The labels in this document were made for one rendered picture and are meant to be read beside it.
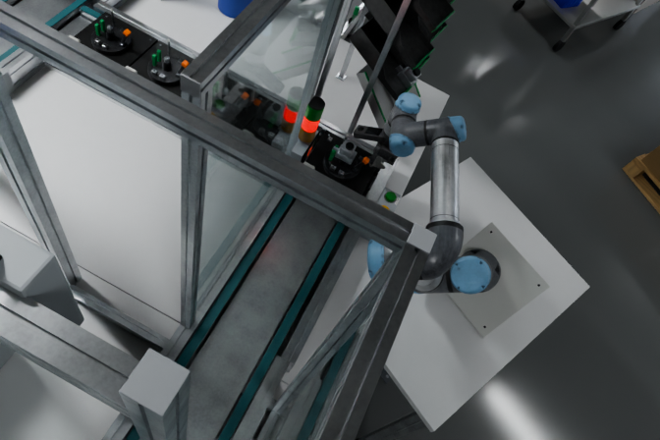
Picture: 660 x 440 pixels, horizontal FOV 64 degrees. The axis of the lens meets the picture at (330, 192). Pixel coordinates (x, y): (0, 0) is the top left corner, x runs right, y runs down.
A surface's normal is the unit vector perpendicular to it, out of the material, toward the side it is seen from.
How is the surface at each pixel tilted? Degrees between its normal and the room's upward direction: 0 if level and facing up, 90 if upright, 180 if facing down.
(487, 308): 45
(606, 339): 0
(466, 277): 40
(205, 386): 0
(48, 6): 0
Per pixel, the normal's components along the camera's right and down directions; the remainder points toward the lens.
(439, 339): 0.23, -0.52
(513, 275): -0.38, -0.07
